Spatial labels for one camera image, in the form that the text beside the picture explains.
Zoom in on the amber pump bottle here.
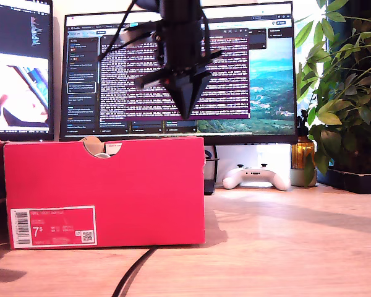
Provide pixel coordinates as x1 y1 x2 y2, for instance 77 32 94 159
290 110 316 170

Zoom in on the red shoebox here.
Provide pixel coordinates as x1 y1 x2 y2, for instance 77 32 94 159
0 129 207 250

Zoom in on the grey monitor stand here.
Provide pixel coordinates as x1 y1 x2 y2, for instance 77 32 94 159
203 145 220 196

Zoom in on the large black computer monitor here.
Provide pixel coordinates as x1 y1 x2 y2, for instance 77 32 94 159
59 1 299 145

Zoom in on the narrow black computer monitor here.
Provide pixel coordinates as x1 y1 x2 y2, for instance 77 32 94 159
0 0 55 142

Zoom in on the pale grey camera box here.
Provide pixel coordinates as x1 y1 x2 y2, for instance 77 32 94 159
121 25 158 41

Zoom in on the white game controller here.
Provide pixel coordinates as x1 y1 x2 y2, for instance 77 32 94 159
221 163 292 191

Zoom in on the tan cardboard insert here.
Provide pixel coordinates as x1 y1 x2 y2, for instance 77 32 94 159
79 136 105 155

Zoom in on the green leafy houseplant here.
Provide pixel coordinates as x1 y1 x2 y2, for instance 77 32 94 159
294 0 371 186

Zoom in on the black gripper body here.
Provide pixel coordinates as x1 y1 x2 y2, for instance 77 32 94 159
134 19 224 90

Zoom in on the black table cable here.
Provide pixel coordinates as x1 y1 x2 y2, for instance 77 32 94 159
112 247 157 297

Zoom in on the black plant tray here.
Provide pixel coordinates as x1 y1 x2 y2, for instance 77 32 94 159
316 168 371 195

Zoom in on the pale round pot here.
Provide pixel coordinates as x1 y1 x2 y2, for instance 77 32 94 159
289 168 318 187

